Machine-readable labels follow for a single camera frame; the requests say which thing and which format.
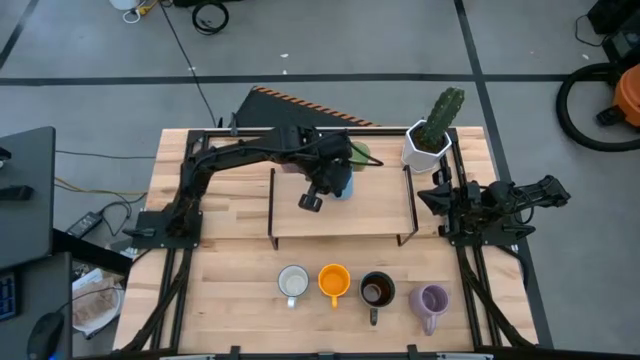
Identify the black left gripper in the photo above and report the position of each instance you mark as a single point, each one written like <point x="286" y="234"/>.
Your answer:
<point x="325" y="175"/>

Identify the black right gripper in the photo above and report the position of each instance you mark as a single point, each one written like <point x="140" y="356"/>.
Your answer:
<point x="462" y="202"/>

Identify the purple ribbed mug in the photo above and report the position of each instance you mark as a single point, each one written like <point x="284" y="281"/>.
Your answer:
<point x="429" y="300"/>

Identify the yellow-orange faceted mug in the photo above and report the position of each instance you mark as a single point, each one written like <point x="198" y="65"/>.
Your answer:
<point x="334" y="281"/>

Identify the dark teal glazed mug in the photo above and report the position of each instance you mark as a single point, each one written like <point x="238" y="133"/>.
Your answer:
<point x="377" y="290"/>

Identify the white blue patterned mug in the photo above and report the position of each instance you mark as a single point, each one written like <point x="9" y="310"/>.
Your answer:
<point x="293" y="282"/>

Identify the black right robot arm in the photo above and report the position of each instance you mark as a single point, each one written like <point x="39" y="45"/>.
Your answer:
<point x="530" y="192"/>

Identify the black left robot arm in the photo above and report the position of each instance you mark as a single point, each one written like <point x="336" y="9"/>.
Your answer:
<point x="235" y="150"/>

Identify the wooden shelf riser black legs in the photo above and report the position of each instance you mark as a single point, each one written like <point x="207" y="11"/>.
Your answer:
<point x="350" y="215"/>

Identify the white hexagonal planter pot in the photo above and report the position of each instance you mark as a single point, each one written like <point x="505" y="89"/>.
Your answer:
<point x="415" y="155"/>

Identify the black ramp orange stripes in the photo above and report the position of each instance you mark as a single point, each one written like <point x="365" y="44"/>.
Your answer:
<point x="280" y="112"/>

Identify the green cactus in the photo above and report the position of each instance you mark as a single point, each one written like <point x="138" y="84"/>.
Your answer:
<point x="440" y="115"/>

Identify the orange shop vacuum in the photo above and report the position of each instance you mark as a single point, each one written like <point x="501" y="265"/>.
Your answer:
<point x="629" y="95"/>

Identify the black power adapter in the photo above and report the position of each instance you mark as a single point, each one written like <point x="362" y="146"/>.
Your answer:
<point x="84" y="225"/>

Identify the white plate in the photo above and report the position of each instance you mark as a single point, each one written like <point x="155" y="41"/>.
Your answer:
<point x="117" y="310"/>

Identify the black equipment case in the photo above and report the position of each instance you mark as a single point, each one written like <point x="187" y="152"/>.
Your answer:
<point x="620" y="30"/>

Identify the white bucket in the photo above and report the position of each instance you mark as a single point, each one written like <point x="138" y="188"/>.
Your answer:
<point x="125" y="4"/>

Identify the brown crumpled paper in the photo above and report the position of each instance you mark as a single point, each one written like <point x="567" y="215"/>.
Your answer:
<point x="95" y="305"/>

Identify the black desk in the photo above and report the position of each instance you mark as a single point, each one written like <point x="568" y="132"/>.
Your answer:
<point x="47" y="285"/>
<point x="30" y="225"/>

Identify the small black desk device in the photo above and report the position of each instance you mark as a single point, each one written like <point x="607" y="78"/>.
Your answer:
<point x="17" y="192"/>

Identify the black computer mouse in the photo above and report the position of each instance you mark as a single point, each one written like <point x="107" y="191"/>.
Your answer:
<point x="45" y="335"/>

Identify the black keyboard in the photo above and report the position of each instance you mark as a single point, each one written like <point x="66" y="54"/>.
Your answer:
<point x="7" y="300"/>

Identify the black metal table frame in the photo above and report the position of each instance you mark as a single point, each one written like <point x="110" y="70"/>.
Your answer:
<point x="390" y="132"/>

